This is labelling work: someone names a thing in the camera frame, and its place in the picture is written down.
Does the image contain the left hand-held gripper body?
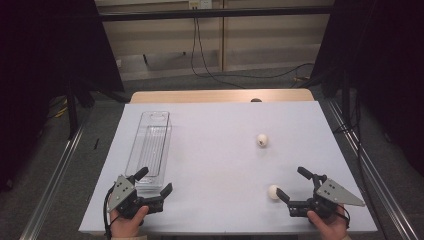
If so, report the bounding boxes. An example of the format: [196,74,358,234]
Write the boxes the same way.
[108,175,164,219]

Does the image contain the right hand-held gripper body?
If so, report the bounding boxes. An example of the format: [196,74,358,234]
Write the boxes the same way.
[287,174,366,219]

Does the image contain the plain white egg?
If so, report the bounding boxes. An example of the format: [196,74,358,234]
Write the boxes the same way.
[267,184,281,201]

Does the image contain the clear plastic container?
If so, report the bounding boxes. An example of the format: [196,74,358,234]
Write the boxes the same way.
[124,110,173,194]

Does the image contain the person's right hand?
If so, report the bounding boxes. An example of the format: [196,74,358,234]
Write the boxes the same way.
[306,204,349,240]

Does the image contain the person's left hand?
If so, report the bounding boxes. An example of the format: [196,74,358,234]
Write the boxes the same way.
[109,205,150,238]

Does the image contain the white table board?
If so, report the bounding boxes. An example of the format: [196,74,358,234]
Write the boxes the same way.
[78,100,378,234]

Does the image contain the black metal stand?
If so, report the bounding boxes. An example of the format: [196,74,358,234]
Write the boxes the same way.
[64,79,80,140]

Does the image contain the black curtain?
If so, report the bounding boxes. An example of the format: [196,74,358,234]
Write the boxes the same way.
[311,0,424,178]
[0,0,125,194]

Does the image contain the black horizontal bar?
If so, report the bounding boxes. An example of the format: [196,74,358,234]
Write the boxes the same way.
[98,5,334,23]

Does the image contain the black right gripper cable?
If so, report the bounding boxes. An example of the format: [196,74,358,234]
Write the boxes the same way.
[334,204,351,229]

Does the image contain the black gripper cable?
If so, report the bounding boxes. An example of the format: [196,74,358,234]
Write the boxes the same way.
[103,186,116,240]
[334,204,351,229]

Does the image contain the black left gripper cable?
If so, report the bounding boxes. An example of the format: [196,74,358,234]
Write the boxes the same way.
[103,186,116,240]

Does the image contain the metal floor rail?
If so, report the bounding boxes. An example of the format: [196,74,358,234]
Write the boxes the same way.
[326,99,420,240]
[19,109,90,240]

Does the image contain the black cable bundle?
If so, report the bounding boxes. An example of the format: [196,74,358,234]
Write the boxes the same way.
[333,89,369,201]

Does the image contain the yellow cable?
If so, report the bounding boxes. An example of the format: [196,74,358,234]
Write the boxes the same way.
[54,105,70,119]

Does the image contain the black floor cable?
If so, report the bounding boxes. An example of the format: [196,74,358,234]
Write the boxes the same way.
[199,62,315,80]

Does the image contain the black hanging wall cable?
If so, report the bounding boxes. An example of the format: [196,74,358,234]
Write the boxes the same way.
[190,17,248,90]

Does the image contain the white wall socket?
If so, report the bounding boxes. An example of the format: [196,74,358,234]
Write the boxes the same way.
[188,0,213,10]

